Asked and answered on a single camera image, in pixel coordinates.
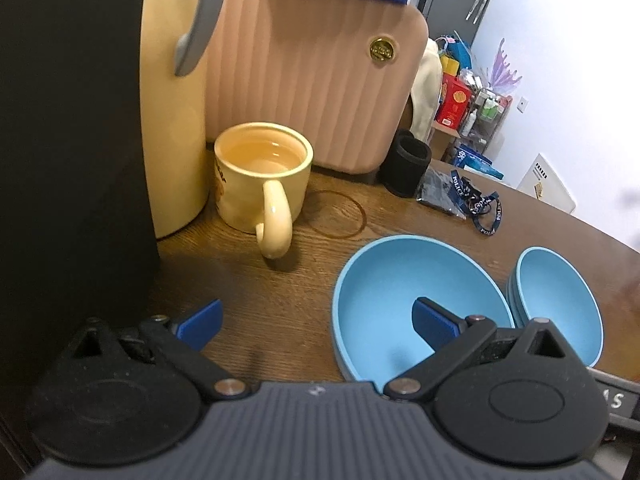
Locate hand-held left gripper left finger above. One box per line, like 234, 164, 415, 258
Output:
59, 299, 252, 403

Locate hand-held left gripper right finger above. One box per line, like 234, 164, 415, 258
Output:
382, 297, 583, 403

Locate blue bowl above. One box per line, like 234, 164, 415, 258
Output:
506, 269, 522, 328
515, 246, 606, 369
331, 234, 516, 397

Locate black plastic packet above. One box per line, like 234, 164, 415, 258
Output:
414, 167, 474, 219

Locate yellow mug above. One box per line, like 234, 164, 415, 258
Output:
213, 122, 315, 260

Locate black cylindrical cup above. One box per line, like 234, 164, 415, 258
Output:
383, 129, 433, 199

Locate blue flat box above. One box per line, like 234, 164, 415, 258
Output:
451, 144, 507, 182

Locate yellow thermos jug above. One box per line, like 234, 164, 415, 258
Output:
139, 0, 234, 241

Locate black paper bag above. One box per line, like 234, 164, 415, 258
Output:
0, 0, 162, 466

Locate red gift box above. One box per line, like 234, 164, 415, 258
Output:
434, 73, 474, 129

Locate beige cloth on chair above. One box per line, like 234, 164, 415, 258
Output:
406, 39, 447, 147

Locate pink suitcase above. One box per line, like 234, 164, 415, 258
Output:
202, 0, 430, 187

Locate purple fairy wings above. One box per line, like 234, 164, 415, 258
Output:
486, 36, 524, 95

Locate blue shopping bag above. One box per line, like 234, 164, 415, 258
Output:
433, 34, 474, 75

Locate blue printed lanyard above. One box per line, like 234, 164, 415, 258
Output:
449, 171, 502, 237

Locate wire storage rack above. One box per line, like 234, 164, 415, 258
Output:
459, 86, 514, 155

